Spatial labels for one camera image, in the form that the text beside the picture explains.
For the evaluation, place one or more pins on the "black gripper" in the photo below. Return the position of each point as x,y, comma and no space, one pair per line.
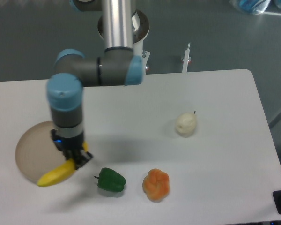
72,148

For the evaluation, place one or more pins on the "yellow toy banana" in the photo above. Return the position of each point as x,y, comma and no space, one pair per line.
60,173

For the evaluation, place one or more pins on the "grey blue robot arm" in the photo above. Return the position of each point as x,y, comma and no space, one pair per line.
73,72

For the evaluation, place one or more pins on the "beige round plate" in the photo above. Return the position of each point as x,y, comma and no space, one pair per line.
36,154

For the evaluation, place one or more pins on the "green toy bell pepper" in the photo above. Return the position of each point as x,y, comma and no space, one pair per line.
110,180

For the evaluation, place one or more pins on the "orange knotted bread roll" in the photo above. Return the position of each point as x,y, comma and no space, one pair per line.
156,185

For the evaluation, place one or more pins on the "white toy pear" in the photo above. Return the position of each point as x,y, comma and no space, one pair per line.
185,124

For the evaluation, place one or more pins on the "blue plastic bag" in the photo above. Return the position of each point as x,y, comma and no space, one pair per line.
252,7

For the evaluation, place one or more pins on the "white metal bracket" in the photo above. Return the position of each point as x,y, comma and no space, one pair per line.
186,58

